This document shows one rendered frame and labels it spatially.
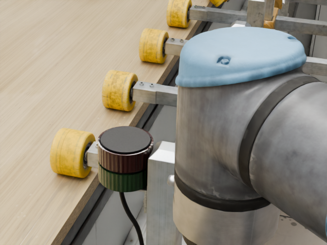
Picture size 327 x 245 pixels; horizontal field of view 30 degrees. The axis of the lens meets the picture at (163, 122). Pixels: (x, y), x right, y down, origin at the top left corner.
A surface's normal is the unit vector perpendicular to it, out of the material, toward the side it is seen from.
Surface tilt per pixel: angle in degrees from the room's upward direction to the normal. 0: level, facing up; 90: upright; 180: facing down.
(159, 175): 90
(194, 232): 90
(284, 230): 0
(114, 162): 90
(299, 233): 0
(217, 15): 90
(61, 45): 0
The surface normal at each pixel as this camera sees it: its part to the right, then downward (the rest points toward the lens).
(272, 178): -0.81, 0.24
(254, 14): -0.26, 0.48
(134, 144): 0.04, -0.87
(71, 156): -0.22, 0.01
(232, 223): -0.03, 0.50
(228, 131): -0.77, 0.04
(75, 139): -0.07, -0.62
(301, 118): -0.46, -0.53
